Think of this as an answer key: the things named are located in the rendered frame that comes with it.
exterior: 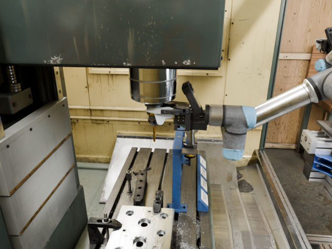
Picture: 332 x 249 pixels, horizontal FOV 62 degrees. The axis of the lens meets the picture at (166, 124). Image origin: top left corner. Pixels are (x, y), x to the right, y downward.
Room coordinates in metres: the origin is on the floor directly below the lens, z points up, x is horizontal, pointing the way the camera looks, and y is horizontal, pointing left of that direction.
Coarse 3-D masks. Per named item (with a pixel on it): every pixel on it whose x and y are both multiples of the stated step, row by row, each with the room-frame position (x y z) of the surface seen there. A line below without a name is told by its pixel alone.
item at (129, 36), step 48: (0, 0) 0.81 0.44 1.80; (48, 0) 0.80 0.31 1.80; (96, 0) 0.79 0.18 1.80; (144, 0) 0.77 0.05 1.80; (192, 0) 0.76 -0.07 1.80; (0, 48) 0.82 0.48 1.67; (48, 48) 0.80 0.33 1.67; (96, 48) 0.79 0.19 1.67; (144, 48) 0.77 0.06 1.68; (192, 48) 0.76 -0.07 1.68
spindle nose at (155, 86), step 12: (132, 72) 0.85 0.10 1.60; (144, 72) 0.82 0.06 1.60; (156, 72) 0.82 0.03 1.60; (168, 72) 0.84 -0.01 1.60; (132, 84) 0.85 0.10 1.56; (144, 84) 0.82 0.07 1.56; (156, 84) 0.82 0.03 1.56; (168, 84) 0.84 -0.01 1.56; (132, 96) 0.86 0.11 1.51; (144, 96) 0.82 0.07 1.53; (156, 96) 0.82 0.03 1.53; (168, 96) 0.84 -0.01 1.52
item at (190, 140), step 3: (189, 129) 1.10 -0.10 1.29; (192, 129) 1.10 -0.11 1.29; (189, 132) 1.09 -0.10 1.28; (192, 132) 1.09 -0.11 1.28; (189, 135) 1.09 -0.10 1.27; (192, 135) 1.09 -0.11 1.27; (186, 138) 1.10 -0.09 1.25; (189, 138) 1.09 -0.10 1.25; (192, 138) 1.09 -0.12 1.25; (186, 141) 1.09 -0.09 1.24; (189, 141) 1.08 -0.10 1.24; (192, 141) 1.08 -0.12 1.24; (189, 144) 1.08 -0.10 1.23; (192, 144) 1.08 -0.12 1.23
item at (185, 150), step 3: (183, 150) 1.05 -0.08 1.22; (186, 150) 1.05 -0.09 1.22; (189, 150) 1.05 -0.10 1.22; (192, 150) 1.05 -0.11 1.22; (195, 150) 1.05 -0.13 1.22; (183, 153) 1.03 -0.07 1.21; (186, 153) 1.02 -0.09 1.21; (189, 153) 1.02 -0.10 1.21; (192, 153) 1.02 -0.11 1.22; (195, 153) 1.02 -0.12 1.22
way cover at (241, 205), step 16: (224, 192) 1.43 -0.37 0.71; (240, 192) 1.46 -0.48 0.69; (224, 208) 1.23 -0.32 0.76; (240, 208) 1.25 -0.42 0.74; (256, 208) 1.27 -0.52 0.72; (224, 224) 1.09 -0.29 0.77; (240, 224) 1.10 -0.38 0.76; (256, 224) 1.12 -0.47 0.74; (224, 240) 0.99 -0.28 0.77; (240, 240) 1.00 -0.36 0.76; (256, 240) 1.01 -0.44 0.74; (272, 240) 1.01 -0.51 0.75
